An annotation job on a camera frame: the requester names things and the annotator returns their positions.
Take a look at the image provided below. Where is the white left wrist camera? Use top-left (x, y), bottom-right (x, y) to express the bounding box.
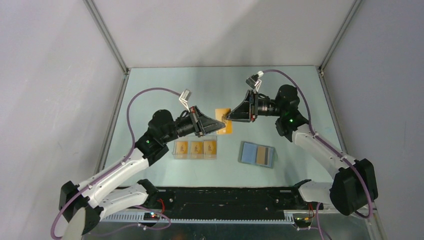
top-left (178, 88), bottom-right (192, 111)

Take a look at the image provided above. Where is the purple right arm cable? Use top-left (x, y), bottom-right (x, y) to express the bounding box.
top-left (261, 69), bottom-right (375, 240)

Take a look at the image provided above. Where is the clear plastic tray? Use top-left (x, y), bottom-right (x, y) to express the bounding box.
top-left (172, 134), bottom-right (218, 160)

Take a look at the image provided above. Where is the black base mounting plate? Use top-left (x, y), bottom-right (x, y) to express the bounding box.
top-left (142, 185), bottom-right (317, 222)

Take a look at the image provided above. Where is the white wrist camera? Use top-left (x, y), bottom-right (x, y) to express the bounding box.
top-left (178, 88), bottom-right (192, 111)
top-left (245, 71), bottom-right (264, 92)

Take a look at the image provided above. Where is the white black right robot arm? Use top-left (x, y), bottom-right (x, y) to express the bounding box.
top-left (225, 84), bottom-right (379, 216)

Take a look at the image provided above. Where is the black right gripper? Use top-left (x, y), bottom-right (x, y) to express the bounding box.
top-left (225, 90), bottom-right (284, 123)

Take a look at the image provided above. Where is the aluminium frame rail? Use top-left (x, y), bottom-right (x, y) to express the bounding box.
top-left (99, 211), bottom-right (296, 225)

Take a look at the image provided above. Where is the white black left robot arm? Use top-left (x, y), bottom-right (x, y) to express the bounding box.
top-left (58, 106), bottom-right (225, 240)

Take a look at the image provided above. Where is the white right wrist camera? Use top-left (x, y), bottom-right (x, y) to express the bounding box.
top-left (245, 71), bottom-right (264, 92)

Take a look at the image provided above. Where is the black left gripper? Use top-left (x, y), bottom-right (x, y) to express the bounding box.
top-left (161, 105), bottom-right (225, 143)

